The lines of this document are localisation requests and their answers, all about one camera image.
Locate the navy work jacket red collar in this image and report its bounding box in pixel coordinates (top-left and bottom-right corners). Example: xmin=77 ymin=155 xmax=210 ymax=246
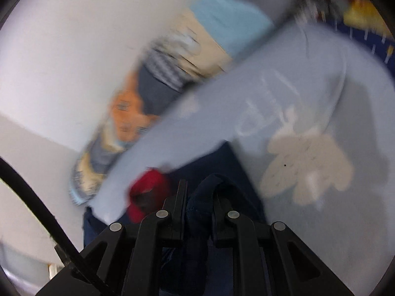
xmin=82 ymin=141 xmax=273 ymax=296

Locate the light blue bed sheet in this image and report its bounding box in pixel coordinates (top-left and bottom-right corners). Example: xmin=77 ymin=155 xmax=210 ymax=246
xmin=90 ymin=23 xmax=394 ymax=295

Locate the striped patchwork rolled quilt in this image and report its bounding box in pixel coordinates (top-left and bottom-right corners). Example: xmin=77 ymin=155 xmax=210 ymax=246
xmin=70 ymin=0 xmax=296 ymax=205

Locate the dark patterned crumpled cloth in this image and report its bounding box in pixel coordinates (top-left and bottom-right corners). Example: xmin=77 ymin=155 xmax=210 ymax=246
xmin=295 ymin=0 xmax=394 ymax=73

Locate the black cable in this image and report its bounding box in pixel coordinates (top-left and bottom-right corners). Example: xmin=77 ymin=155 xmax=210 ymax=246
xmin=0 ymin=157 xmax=102 ymax=296

